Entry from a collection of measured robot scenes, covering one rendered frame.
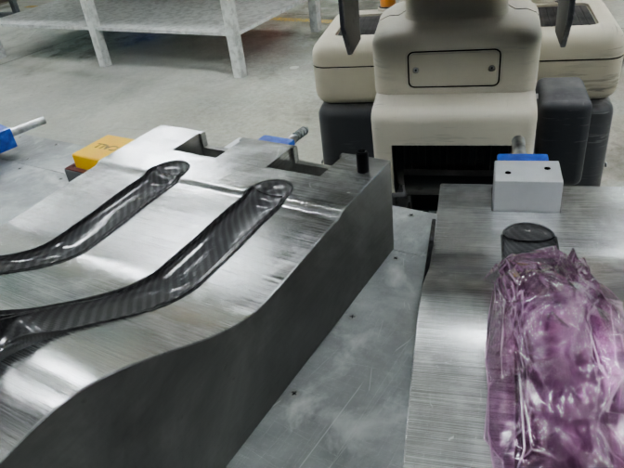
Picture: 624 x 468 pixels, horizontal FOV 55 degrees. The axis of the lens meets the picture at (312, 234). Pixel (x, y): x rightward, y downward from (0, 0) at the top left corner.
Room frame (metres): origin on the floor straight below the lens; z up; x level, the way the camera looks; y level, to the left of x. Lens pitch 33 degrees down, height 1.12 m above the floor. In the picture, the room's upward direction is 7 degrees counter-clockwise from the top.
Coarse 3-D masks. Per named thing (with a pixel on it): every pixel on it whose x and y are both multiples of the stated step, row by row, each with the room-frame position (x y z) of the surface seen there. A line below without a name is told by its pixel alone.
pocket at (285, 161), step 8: (288, 152) 0.49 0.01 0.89; (296, 152) 0.50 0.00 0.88; (280, 160) 0.48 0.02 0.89; (288, 160) 0.49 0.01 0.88; (296, 160) 0.50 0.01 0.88; (280, 168) 0.48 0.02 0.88; (288, 168) 0.49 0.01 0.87; (296, 168) 0.49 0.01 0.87; (304, 168) 0.49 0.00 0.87; (312, 168) 0.48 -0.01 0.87; (320, 168) 0.48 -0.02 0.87; (328, 168) 0.47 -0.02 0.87
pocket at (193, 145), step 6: (204, 132) 0.56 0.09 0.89; (192, 138) 0.55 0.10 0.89; (198, 138) 0.55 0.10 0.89; (204, 138) 0.56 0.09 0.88; (186, 144) 0.54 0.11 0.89; (192, 144) 0.55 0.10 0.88; (198, 144) 0.55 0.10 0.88; (204, 144) 0.56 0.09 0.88; (180, 150) 0.53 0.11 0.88; (186, 150) 0.54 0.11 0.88; (192, 150) 0.55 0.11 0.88; (198, 150) 0.55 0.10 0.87; (204, 150) 0.55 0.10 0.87; (210, 150) 0.55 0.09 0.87; (216, 150) 0.55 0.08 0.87; (222, 150) 0.54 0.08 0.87; (210, 156) 0.55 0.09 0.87; (216, 156) 0.55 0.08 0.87
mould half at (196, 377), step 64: (64, 192) 0.47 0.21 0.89; (192, 192) 0.44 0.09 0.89; (320, 192) 0.41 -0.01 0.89; (384, 192) 0.43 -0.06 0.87; (128, 256) 0.36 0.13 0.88; (256, 256) 0.34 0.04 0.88; (320, 256) 0.35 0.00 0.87; (384, 256) 0.43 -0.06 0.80; (128, 320) 0.26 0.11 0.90; (192, 320) 0.27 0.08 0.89; (256, 320) 0.28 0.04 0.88; (320, 320) 0.34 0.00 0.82; (0, 384) 0.19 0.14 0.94; (64, 384) 0.19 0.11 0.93; (128, 384) 0.20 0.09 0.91; (192, 384) 0.23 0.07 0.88; (256, 384) 0.27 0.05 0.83; (0, 448) 0.16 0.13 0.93; (64, 448) 0.17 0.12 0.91; (128, 448) 0.19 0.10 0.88; (192, 448) 0.22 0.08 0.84
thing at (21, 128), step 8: (32, 120) 0.82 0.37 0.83; (40, 120) 0.83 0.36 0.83; (0, 128) 0.78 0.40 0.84; (8, 128) 0.78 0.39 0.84; (16, 128) 0.80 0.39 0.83; (24, 128) 0.81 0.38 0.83; (32, 128) 0.82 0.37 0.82; (0, 136) 0.77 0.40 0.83; (8, 136) 0.77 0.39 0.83; (0, 144) 0.77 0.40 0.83; (8, 144) 0.77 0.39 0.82; (16, 144) 0.78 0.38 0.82; (0, 152) 0.76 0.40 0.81
